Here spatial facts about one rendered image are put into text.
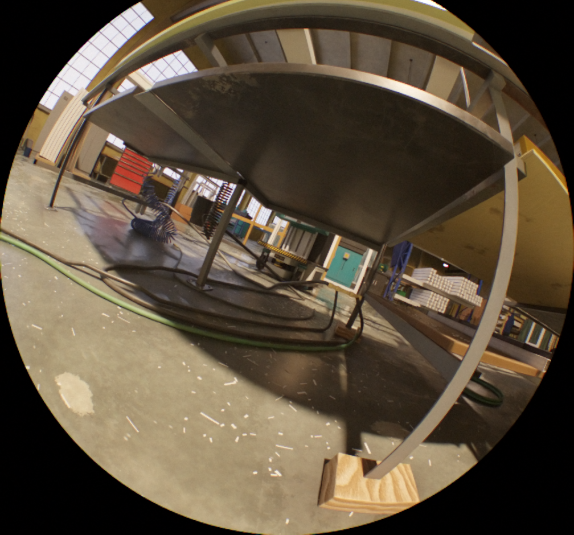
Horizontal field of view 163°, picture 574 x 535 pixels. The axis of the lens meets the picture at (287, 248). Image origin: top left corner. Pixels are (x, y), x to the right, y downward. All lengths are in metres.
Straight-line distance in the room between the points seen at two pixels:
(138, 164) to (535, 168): 4.52
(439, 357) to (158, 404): 0.46
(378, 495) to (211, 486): 0.24
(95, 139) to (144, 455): 7.65
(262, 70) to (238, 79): 0.05
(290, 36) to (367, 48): 8.53
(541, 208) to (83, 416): 0.87
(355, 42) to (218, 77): 8.83
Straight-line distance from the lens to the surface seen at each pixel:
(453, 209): 0.56
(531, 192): 0.51
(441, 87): 0.64
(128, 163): 4.34
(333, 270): 5.10
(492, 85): 0.55
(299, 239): 2.48
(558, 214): 0.58
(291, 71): 0.33
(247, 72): 0.37
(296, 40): 0.67
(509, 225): 0.33
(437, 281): 5.42
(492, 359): 0.44
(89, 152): 7.69
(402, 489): 0.43
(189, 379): 0.47
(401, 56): 9.05
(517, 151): 0.53
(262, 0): 0.65
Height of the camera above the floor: 0.33
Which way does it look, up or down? 1 degrees up
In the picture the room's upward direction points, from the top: 23 degrees clockwise
